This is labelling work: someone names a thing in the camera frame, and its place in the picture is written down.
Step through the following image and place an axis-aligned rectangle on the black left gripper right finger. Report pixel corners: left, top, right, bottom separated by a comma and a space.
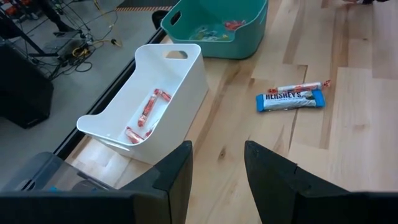
244, 140, 398, 224

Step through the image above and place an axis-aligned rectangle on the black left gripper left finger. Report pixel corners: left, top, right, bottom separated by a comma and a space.
0, 140, 194, 224

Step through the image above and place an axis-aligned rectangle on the blue white Hershey's bar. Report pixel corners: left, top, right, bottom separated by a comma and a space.
256, 89, 326, 113

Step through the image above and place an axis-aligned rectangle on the red gummy rings packet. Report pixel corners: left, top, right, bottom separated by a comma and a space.
223, 19, 248, 32

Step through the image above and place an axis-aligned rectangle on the green gummy packet red label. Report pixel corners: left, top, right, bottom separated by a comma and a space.
189, 26, 218, 42

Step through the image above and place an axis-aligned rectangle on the black equipment case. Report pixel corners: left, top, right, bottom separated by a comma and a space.
0, 40, 55, 129

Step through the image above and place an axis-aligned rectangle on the white plastic bin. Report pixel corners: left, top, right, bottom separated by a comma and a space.
76, 43, 210, 166

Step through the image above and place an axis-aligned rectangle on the teal plastic bin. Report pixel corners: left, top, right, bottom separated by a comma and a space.
160, 0, 269, 60

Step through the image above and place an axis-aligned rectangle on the black standing desk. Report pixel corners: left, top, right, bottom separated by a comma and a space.
0, 0, 75, 57

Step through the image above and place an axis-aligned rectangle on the black mat striped edge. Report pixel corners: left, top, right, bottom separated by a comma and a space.
114, 0, 175, 12

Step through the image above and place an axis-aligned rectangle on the yellow cable coil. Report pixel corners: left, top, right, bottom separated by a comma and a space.
71, 45, 91, 59

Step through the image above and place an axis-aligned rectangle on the floor cable tangle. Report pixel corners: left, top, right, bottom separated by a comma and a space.
18, 0, 124, 80

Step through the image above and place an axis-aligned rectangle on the black frame clamp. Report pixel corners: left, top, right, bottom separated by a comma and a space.
151, 9, 169, 31

